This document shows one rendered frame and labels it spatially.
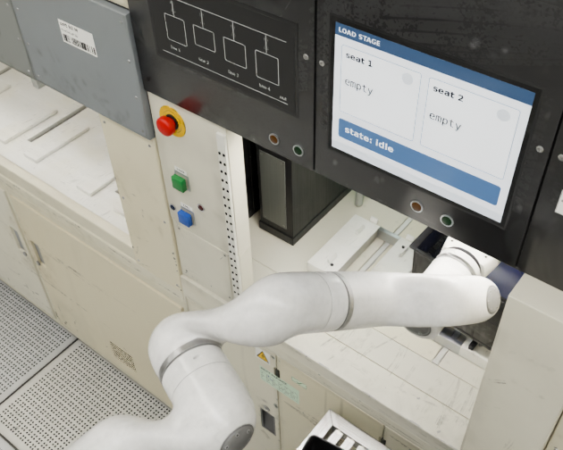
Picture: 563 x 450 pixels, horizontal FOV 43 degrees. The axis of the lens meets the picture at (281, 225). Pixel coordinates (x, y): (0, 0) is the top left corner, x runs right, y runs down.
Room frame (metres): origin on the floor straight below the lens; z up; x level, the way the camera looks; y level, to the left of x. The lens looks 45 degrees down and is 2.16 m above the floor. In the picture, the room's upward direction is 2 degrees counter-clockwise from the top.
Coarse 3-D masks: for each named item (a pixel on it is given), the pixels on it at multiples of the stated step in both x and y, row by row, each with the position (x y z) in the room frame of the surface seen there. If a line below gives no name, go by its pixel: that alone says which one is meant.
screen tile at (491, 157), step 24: (432, 96) 0.76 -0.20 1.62; (456, 96) 0.74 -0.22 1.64; (480, 96) 0.72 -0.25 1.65; (480, 120) 0.71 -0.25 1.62; (432, 144) 0.75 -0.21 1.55; (456, 144) 0.73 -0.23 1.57; (480, 144) 0.71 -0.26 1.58; (504, 144) 0.69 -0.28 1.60; (480, 168) 0.71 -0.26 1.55; (504, 168) 0.69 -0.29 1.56
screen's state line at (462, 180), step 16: (352, 128) 0.83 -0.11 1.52; (368, 144) 0.81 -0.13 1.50; (384, 144) 0.80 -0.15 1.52; (400, 144) 0.78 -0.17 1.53; (400, 160) 0.78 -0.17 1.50; (416, 160) 0.76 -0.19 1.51; (432, 160) 0.75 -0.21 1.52; (432, 176) 0.75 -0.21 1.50; (448, 176) 0.73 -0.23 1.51; (464, 176) 0.72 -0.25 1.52; (480, 192) 0.70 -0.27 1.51; (496, 192) 0.69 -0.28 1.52
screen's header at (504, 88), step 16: (336, 32) 0.85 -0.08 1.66; (352, 32) 0.84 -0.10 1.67; (384, 48) 0.81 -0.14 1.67; (400, 48) 0.79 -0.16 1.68; (432, 64) 0.76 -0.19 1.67; (448, 64) 0.75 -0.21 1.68; (464, 80) 0.73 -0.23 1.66; (480, 80) 0.72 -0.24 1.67; (496, 80) 0.71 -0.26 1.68; (512, 96) 0.69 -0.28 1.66; (528, 96) 0.68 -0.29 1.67
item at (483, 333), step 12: (420, 240) 0.98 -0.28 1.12; (432, 240) 1.01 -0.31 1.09; (444, 240) 1.03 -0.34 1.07; (420, 252) 0.95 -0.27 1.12; (432, 252) 1.00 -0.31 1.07; (420, 264) 0.95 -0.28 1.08; (504, 300) 0.82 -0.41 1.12; (468, 324) 0.87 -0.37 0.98; (480, 324) 0.85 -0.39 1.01; (492, 324) 0.83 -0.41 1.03; (468, 336) 0.87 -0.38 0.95; (480, 336) 0.85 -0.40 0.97; (492, 336) 0.83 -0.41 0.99; (468, 348) 0.87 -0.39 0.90
